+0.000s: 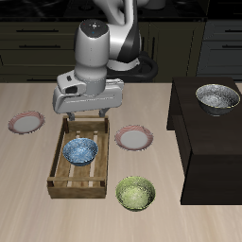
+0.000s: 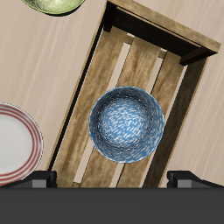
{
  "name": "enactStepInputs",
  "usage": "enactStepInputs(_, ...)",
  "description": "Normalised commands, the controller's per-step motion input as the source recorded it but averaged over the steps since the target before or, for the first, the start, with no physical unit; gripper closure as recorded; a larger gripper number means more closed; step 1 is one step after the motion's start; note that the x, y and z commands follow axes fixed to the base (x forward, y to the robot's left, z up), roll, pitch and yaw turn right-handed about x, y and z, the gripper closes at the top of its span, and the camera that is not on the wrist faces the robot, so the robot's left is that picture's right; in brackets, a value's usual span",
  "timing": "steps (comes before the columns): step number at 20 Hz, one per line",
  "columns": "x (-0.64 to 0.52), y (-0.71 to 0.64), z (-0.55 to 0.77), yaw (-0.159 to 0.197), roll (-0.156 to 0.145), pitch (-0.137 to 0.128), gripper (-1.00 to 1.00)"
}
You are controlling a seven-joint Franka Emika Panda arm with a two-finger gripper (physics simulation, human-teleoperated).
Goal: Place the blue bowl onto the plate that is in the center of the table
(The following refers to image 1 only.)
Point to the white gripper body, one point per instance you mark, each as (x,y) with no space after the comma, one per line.
(91,99)

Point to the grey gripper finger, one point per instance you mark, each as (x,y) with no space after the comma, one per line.
(71,116)
(104,112)

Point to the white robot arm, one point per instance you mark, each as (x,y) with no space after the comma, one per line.
(94,47)

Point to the blue bowl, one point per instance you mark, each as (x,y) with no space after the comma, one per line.
(80,152)

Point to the red rimmed white plate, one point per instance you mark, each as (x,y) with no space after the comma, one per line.
(134,137)
(26,122)

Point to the green bowl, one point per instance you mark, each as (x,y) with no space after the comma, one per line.
(135,193)

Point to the black and white bowl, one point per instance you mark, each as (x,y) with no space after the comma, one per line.
(217,99)

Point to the wooden slat tray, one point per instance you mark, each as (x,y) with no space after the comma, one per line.
(80,157)

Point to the dark kitchen cupboards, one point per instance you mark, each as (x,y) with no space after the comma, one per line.
(38,47)

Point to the dark wooden cabinet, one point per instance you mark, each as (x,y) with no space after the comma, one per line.
(208,141)

